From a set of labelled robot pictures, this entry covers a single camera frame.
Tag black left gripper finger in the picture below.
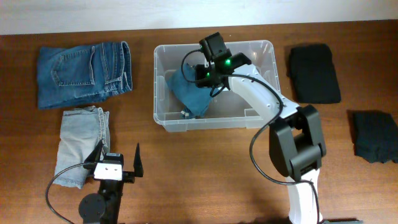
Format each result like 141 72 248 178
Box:
84 140 103 163
133 143 144 177

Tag blue denim garment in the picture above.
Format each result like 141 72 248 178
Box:
167 69 212 119

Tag black garment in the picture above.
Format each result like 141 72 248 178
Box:
289 44 341 104

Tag dark navy garment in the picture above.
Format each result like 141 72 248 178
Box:
353 111 397 164

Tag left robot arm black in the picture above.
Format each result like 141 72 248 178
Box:
78 142 144 224

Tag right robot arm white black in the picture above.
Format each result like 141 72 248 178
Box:
195 32 326 223

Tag clear plastic storage container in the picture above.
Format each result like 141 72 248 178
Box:
153 40 280 133

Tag light grey folded jeans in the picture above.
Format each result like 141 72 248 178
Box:
55 106 111 174

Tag dark blue folded jeans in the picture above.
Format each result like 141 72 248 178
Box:
37 41 133 110

